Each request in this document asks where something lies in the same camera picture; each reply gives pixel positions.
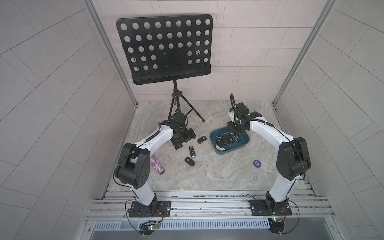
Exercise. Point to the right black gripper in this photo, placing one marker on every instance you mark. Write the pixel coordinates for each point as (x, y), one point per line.
(230, 127)

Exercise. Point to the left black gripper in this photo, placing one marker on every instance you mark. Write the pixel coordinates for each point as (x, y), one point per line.
(187, 136)

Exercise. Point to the black VW key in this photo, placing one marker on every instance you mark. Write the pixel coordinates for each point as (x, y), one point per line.
(189, 161)
(202, 139)

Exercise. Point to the black chrome slim key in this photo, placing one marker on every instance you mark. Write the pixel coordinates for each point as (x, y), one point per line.
(192, 151)

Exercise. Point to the teal plastic storage box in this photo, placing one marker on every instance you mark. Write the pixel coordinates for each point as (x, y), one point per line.
(242, 140)

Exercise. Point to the white oval key fob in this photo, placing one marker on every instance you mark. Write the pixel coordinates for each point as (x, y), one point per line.
(220, 148)

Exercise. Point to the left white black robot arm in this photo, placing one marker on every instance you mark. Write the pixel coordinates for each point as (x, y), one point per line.
(133, 168)

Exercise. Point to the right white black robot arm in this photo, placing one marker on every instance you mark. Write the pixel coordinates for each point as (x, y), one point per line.
(293, 158)

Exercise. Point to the purple glitter cylinder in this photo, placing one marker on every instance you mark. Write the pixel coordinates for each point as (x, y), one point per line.
(156, 164)

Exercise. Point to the purple round sticker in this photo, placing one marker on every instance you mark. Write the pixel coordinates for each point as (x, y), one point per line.
(257, 163)

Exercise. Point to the black perforated music stand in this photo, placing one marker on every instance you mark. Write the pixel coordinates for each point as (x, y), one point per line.
(168, 48)

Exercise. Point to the left green circuit board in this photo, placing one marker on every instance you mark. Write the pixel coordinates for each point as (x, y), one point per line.
(148, 227)

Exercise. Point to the green circuit board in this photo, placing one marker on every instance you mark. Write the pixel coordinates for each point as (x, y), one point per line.
(148, 227)
(277, 225)

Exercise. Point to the right green circuit board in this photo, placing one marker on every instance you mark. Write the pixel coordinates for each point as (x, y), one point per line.
(277, 225)

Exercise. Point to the aluminium mounting rail frame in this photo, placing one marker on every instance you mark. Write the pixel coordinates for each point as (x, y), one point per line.
(220, 215)

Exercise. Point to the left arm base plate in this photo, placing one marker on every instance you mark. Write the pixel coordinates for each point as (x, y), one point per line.
(156, 209)

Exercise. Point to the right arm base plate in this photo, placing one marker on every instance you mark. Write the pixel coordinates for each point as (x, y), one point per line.
(269, 207)

